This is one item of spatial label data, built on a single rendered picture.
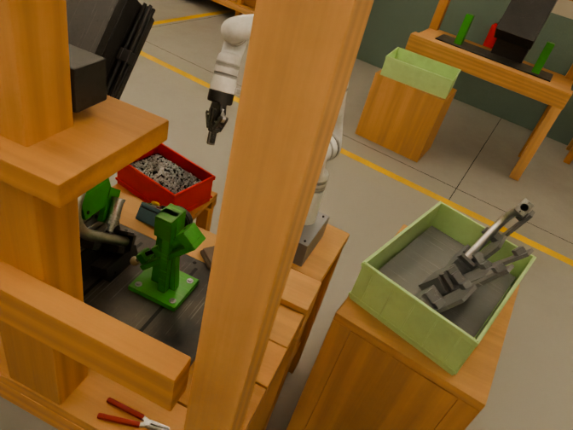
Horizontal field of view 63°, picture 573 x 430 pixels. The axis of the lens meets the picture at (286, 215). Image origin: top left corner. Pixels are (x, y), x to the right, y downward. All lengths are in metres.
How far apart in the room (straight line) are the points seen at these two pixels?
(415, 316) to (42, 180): 1.18
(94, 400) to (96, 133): 0.66
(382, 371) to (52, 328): 1.11
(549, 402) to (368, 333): 1.59
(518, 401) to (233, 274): 2.38
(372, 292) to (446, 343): 0.27
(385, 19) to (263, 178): 6.19
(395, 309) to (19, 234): 1.12
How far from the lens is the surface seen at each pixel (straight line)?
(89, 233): 1.31
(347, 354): 1.70
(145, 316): 1.33
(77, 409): 1.21
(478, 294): 1.86
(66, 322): 0.84
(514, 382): 2.95
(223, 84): 1.41
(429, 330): 1.56
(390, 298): 1.56
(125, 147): 0.75
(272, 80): 0.48
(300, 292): 1.46
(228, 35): 1.40
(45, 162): 0.71
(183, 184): 1.82
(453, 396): 1.63
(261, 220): 0.55
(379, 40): 6.73
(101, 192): 1.37
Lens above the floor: 1.92
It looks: 36 degrees down
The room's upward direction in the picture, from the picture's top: 15 degrees clockwise
